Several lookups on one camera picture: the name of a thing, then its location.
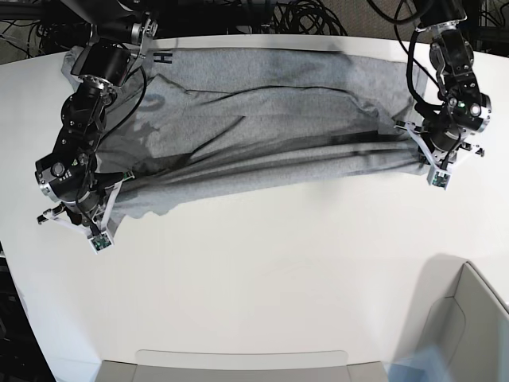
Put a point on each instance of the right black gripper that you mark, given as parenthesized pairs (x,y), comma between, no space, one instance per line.
(89,198)

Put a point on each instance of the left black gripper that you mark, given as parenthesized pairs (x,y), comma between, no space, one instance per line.
(441,139)

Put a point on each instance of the grey T-shirt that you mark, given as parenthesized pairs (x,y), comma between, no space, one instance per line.
(213,122)

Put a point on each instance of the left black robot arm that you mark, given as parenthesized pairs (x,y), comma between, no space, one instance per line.
(464,109)

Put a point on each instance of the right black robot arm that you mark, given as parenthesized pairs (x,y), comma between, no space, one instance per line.
(121,33)

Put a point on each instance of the grey tray at front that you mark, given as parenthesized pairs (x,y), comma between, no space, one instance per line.
(152,365)

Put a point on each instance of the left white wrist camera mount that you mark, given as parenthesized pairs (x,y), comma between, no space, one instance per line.
(440,173)

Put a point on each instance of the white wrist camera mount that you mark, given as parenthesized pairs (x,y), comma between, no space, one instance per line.
(440,173)
(59,190)

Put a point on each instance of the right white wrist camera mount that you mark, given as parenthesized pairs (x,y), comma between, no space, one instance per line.
(59,190)

